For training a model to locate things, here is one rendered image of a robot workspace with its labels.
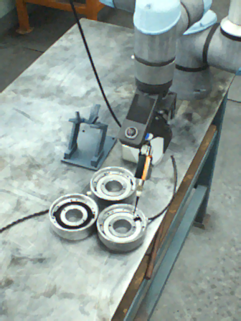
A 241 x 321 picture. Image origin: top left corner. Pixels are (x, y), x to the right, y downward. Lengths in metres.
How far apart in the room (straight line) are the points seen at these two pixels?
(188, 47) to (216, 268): 0.99
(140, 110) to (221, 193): 1.42
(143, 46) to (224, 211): 1.45
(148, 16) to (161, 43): 0.05
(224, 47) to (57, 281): 0.72
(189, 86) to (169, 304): 0.87
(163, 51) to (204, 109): 0.57
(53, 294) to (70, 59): 0.85
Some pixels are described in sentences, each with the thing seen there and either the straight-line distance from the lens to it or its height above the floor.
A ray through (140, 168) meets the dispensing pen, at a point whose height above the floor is 0.93.
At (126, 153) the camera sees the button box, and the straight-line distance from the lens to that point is 1.21.
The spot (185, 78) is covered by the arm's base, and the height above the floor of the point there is 0.86.
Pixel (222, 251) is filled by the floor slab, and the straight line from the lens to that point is 2.07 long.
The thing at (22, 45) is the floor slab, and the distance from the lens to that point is 3.32.
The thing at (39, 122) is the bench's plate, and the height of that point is 0.80.
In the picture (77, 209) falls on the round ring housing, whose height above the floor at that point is 0.83.
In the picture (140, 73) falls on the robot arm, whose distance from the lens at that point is 0.88.
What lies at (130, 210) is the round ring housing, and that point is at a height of 0.83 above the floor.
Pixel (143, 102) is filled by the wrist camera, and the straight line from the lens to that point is 0.90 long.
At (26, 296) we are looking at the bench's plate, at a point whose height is 0.80.
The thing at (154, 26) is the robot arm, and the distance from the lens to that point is 0.82.
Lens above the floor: 1.64
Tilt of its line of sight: 44 degrees down
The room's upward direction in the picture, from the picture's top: straight up
